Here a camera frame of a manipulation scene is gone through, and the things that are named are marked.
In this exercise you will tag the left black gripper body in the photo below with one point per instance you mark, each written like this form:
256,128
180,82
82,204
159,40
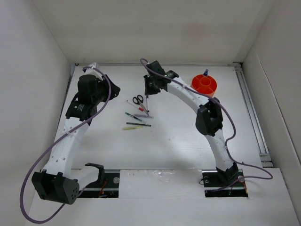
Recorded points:
103,92

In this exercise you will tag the white marker red cap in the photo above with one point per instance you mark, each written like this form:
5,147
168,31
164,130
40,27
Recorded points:
135,106

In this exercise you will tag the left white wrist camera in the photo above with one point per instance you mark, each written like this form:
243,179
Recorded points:
92,69

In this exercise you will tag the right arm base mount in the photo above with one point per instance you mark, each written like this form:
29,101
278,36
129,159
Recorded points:
215,188

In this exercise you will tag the black handled scissors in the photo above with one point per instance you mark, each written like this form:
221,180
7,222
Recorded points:
138,100

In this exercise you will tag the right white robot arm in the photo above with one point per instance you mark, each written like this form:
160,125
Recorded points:
208,114

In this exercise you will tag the black slim pen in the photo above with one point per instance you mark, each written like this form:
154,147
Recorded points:
138,124

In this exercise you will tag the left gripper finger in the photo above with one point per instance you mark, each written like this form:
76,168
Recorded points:
108,82
113,94

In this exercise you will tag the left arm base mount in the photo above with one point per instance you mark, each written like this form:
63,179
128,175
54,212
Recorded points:
109,188

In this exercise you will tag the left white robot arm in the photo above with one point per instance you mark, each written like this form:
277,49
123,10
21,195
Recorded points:
56,182

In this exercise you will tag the aluminium rail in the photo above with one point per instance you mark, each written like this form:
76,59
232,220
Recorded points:
264,155
167,64

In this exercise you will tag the back aluminium rail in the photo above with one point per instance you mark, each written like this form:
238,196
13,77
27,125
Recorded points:
167,64

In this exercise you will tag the orange round organizer container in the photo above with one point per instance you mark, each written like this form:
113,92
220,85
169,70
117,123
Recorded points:
204,84

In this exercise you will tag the grey purple pen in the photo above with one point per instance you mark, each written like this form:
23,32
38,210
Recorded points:
143,116

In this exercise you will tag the yellow highlighter pen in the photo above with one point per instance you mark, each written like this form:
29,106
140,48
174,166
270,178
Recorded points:
132,127

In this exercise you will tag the white pen purple cap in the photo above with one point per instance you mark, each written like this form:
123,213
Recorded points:
147,103

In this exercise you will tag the green black pen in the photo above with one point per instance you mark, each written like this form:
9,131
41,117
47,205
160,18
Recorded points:
134,117

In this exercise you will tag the right aluminium rail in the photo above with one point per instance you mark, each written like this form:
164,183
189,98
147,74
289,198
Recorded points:
264,155

